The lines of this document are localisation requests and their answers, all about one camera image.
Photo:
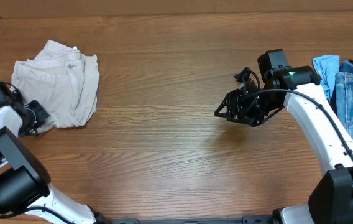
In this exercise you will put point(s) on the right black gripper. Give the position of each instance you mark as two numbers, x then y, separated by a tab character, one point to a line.
238	106

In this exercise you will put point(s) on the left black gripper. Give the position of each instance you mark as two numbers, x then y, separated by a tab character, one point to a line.
41	115

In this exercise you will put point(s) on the beige shorts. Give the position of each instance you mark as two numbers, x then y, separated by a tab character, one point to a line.
63	80

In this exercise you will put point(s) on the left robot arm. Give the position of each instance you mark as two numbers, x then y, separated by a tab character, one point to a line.
25	184

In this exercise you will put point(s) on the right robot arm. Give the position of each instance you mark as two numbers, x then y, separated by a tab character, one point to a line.
279	86

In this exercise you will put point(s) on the light blue cloth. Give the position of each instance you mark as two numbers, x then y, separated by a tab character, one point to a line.
326	66

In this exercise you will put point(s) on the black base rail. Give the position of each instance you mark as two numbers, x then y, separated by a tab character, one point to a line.
189	221

